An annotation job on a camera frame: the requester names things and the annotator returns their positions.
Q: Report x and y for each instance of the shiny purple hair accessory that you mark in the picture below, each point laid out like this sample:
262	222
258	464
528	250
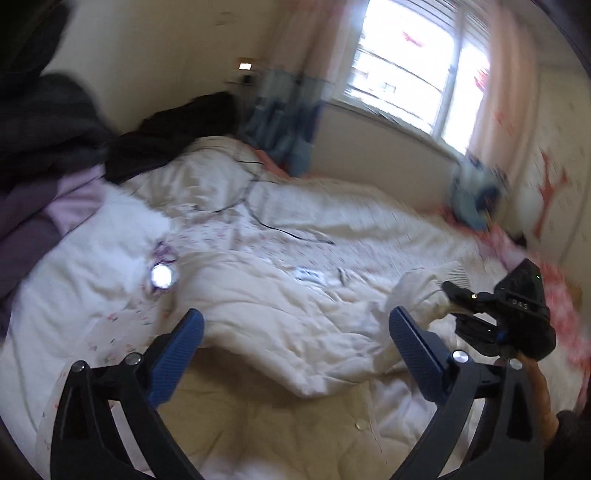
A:
161	275

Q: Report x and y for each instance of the window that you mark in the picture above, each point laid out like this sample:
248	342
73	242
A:
401	60

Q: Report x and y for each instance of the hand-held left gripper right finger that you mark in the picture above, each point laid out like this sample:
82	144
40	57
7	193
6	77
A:
413	350

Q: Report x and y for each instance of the person's right forearm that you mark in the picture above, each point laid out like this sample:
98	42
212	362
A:
540	397

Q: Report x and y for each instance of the white duvet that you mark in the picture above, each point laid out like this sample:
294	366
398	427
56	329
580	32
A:
323	207

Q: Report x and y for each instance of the light purple garment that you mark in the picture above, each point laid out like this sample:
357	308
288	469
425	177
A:
69	198

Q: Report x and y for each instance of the floral print bed sheet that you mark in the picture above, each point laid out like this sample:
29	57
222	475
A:
115	323

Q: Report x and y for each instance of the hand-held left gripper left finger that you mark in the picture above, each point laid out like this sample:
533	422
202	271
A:
184	350

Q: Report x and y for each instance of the white fluffy blanket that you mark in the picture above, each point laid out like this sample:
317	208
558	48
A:
124	221

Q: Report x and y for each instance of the pink curtain with blue hem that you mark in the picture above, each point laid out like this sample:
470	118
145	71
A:
286	110
503	92

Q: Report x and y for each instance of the white wall switch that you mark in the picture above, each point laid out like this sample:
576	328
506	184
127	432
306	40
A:
245	64

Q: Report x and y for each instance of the pink tree wall sticker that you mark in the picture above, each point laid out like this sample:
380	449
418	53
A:
549	189

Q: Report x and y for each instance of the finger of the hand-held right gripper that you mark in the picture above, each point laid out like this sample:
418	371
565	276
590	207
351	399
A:
466	295

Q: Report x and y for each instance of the black garment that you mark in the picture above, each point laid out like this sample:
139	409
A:
157	138

